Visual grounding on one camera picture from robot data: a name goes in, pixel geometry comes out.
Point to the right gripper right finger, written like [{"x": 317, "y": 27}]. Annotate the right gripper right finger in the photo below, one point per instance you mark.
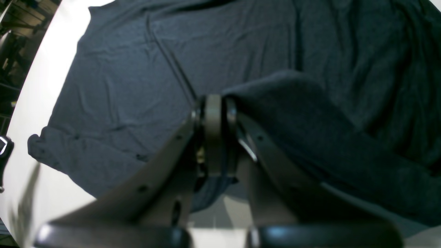
[{"x": 289, "y": 208}]

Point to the dark long-sleeve T-shirt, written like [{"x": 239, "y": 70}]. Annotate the dark long-sleeve T-shirt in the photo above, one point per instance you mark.
[{"x": 349, "y": 89}]

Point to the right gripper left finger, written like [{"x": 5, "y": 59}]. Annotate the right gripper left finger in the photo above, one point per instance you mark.
[{"x": 149, "y": 210}]

